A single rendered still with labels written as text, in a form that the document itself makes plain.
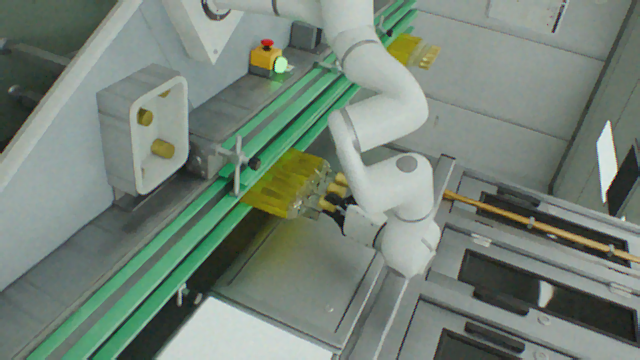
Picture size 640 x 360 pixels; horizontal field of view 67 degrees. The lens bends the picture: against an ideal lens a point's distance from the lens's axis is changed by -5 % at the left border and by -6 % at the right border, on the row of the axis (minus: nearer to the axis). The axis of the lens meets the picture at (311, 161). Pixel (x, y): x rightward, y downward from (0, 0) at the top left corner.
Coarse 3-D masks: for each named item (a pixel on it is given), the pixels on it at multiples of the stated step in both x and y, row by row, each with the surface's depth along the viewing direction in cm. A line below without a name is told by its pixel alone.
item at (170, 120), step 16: (176, 80) 102; (144, 96) 94; (176, 96) 107; (160, 112) 111; (176, 112) 110; (144, 128) 109; (160, 128) 114; (176, 128) 112; (144, 144) 111; (176, 144) 114; (144, 160) 112; (160, 160) 113; (176, 160) 115; (160, 176) 109; (144, 192) 104
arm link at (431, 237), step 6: (432, 222) 109; (432, 228) 108; (438, 228) 109; (426, 234) 107; (432, 234) 108; (438, 234) 109; (426, 240) 107; (432, 240) 108; (438, 240) 110; (432, 246) 108; (432, 252) 113; (432, 258) 114; (426, 264) 113; (420, 270) 113; (426, 270) 115
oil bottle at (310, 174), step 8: (280, 160) 137; (288, 160) 137; (280, 168) 134; (288, 168) 134; (296, 168) 135; (304, 168) 135; (312, 168) 135; (296, 176) 133; (304, 176) 132; (312, 176) 133; (320, 176) 134; (312, 184) 132
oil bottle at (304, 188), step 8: (272, 168) 133; (264, 176) 130; (272, 176) 131; (280, 176) 131; (288, 176) 132; (280, 184) 129; (288, 184) 129; (296, 184) 129; (304, 184) 130; (304, 192) 128; (312, 192) 129; (304, 200) 128
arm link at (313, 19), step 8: (272, 0) 102; (280, 0) 101; (288, 0) 101; (296, 0) 101; (304, 0) 101; (312, 0) 98; (280, 8) 103; (288, 8) 102; (296, 8) 101; (304, 8) 101; (312, 8) 100; (320, 8) 99; (280, 16) 105; (288, 16) 104; (296, 16) 103; (304, 16) 102; (312, 16) 101; (320, 16) 100; (312, 24) 103; (320, 24) 102
